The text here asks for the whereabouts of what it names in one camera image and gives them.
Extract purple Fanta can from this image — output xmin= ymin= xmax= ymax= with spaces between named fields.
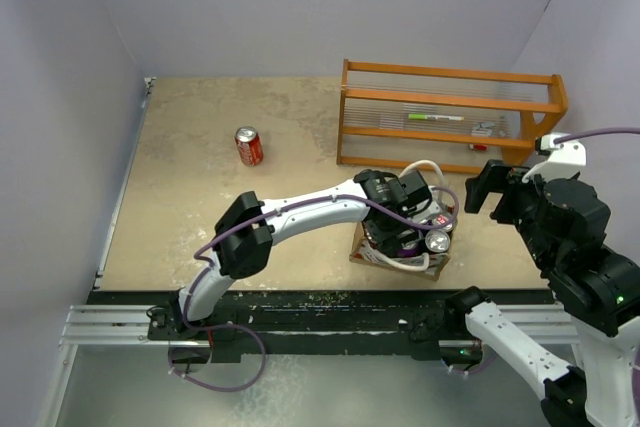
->
xmin=396 ymin=242 xmax=420 ymax=258

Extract red cola can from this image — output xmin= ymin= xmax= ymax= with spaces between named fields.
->
xmin=235 ymin=126 xmax=264 ymax=166

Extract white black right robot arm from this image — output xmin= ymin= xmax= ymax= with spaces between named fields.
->
xmin=443 ymin=160 xmax=639 ymax=426

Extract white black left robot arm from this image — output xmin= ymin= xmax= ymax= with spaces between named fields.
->
xmin=170 ymin=169 xmax=442 ymax=339

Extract watermelon print canvas bag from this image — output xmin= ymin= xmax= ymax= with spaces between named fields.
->
xmin=348 ymin=159 xmax=460 ymax=282

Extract small red object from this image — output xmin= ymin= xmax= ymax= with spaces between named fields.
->
xmin=469 ymin=144 xmax=488 ymax=152

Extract small grey clips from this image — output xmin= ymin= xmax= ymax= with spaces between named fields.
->
xmin=471 ymin=121 xmax=508 ymax=138

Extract green white marker pen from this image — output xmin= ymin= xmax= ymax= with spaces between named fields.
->
xmin=407 ymin=113 xmax=465 ymax=122

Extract orange wooden shelf rack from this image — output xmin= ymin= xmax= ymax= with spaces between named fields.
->
xmin=336 ymin=60 xmax=569 ymax=175

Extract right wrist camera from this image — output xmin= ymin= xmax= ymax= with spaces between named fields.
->
xmin=522 ymin=133 xmax=587 ymax=184

